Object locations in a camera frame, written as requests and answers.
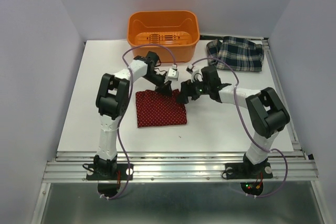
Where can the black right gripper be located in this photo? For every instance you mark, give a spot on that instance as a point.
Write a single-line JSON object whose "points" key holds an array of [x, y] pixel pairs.
{"points": [[187, 90]]}

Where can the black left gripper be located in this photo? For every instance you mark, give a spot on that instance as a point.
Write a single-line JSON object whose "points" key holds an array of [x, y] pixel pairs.
{"points": [[164, 87]]}

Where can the red polka dot skirt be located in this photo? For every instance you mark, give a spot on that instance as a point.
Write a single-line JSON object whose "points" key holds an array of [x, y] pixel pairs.
{"points": [[154, 109]]}

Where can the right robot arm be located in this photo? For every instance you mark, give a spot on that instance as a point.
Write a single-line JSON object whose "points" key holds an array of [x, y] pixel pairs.
{"points": [[267, 114]]}

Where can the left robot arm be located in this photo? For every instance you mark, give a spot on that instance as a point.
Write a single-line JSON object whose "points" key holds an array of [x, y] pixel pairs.
{"points": [[112, 102]]}

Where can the orange plastic basket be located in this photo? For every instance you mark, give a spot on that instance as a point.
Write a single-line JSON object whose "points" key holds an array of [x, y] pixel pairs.
{"points": [[164, 30]]}

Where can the navy plaid skirt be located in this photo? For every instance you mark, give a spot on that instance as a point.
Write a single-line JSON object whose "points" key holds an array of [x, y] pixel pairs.
{"points": [[235, 53]]}

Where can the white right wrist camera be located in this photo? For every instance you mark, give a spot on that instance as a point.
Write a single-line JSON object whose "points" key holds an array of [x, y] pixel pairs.
{"points": [[195, 73]]}

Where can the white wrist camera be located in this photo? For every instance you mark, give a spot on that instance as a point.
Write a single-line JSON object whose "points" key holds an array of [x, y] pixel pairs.
{"points": [[195, 73], [172, 75]]}

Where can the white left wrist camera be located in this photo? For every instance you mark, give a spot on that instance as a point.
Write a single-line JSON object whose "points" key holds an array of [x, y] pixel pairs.
{"points": [[172, 75]]}

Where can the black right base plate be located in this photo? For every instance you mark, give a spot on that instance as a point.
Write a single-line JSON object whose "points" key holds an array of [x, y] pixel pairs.
{"points": [[246, 171]]}

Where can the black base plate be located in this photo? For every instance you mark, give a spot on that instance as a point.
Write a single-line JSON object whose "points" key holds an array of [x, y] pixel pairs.
{"points": [[246, 171], [121, 172]]}

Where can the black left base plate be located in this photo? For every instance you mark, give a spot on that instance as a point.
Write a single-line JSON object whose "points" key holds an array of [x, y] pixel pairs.
{"points": [[121, 172]]}

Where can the aluminium rail frame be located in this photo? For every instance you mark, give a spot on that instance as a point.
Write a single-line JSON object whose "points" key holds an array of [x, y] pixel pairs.
{"points": [[176, 169]]}

